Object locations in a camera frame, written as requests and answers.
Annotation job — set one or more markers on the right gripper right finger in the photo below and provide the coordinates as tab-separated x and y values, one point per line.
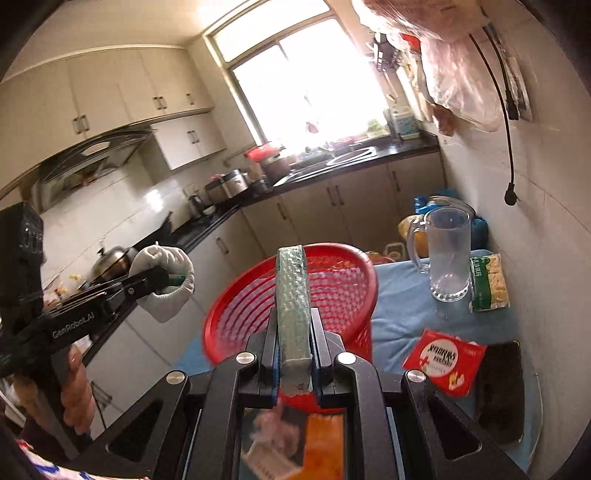
400	426

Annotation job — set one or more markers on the steel pot with lid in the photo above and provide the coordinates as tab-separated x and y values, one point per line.
111	264

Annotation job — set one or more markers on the pink white plastic wrapper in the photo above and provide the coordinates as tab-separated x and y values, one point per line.
273	445

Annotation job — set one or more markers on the black smartphone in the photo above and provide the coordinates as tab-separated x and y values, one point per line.
500	393

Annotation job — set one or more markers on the person's left hand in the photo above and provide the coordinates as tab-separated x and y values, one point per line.
76	397

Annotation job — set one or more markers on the orange cardboard box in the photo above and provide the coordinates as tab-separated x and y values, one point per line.
324	447

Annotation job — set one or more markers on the black hanging cable plug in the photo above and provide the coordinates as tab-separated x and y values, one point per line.
510	196

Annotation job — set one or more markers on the clear glass mug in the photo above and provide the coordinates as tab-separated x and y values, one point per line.
448	232

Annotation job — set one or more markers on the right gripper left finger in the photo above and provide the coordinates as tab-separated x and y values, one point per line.
190	427

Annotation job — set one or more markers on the red lid pot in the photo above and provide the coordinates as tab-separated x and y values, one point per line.
271	159

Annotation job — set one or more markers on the red plastic mesh basket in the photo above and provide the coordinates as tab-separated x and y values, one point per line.
343	288

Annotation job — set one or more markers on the range hood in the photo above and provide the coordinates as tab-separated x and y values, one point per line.
65	173

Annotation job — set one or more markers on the green white tissue pack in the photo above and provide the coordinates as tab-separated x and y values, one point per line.
293	317

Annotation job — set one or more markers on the green snack packet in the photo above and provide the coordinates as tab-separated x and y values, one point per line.
489	287

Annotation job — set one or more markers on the hanging plastic bags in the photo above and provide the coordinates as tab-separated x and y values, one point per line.
455	74

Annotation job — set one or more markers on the electric kettle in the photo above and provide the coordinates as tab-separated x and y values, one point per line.
196	206

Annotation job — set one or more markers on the silver rice cooker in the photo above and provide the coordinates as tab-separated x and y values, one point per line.
235	183

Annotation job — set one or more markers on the red tissue packet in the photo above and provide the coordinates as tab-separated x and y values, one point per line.
450	363

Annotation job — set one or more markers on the black wok pan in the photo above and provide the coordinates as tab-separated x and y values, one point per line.
157	236

